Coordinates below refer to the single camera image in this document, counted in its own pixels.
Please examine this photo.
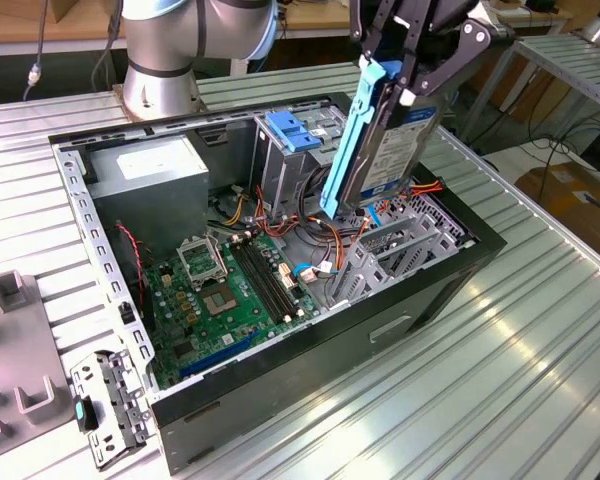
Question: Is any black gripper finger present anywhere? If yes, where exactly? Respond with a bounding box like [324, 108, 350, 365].
[397, 0, 493, 107]
[348, 0, 396, 60]

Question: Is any hard disk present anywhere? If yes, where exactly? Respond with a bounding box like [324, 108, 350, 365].
[319, 54, 445, 220]

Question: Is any grey metal disk bay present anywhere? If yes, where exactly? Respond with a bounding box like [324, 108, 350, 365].
[324, 199, 476, 311]

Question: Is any wooden desk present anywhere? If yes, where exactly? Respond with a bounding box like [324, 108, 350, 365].
[0, 0, 576, 96]

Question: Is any metal slat side table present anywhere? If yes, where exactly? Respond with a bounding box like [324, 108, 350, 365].
[462, 32, 600, 146]

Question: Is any blue plastic cage latch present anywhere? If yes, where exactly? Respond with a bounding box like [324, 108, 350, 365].
[266, 110, 324, 154]

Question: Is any grey metal drive cage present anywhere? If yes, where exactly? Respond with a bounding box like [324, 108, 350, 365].
[252, 104, 354, 221]

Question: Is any cardboard box with label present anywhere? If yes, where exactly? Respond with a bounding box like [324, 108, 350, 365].
[514, 162, 600, 261]

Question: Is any black RAM slot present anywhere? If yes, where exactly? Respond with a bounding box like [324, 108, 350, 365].
[242, 233, 305, 317]
[231, 238, 289, 324]

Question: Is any grey power supply unit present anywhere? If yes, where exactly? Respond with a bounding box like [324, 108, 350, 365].
[85, 134, 211, 256]

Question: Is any metal socket cover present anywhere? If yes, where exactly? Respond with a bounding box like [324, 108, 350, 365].
[176, 235, 230, 291]

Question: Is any CPU socket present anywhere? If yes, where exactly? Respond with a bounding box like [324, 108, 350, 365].
[199, 282, 241, 319]

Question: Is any green motherboard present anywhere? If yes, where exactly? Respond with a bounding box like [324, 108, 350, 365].
[142, 229, 321, 391]

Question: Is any black PC case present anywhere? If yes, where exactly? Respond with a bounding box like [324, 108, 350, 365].
[47, 91, 509, 476]

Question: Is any black case fan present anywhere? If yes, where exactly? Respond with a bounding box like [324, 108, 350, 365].
[113, 222, 157, 332]

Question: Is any blue expansion slot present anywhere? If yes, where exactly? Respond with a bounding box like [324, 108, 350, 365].
[179, 332, 261, 379]

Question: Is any grey parts rack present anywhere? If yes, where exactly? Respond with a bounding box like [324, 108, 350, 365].
[0, 269, 76, 480]

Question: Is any black latch with teal tab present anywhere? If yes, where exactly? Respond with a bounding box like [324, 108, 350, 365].
[72, 394, 100, 432]

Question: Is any red yellow power wire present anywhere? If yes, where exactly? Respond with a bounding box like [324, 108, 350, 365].
[379, 178, 446, 211]

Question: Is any blue data wire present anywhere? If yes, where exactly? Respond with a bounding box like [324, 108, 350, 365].
[290, 202, 384, 279]

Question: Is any orange wire bundle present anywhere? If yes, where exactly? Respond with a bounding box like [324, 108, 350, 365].
[254, 184, 371, 271]

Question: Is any yellow wire bundle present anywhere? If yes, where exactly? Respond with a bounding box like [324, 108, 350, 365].
[224, 192, 249, 226]

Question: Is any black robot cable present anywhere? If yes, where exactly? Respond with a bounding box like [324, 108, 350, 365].
[22, 0, 50, 102]

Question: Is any metal slot bracket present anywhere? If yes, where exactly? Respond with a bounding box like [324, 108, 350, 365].
[69, 349, 151, 471]

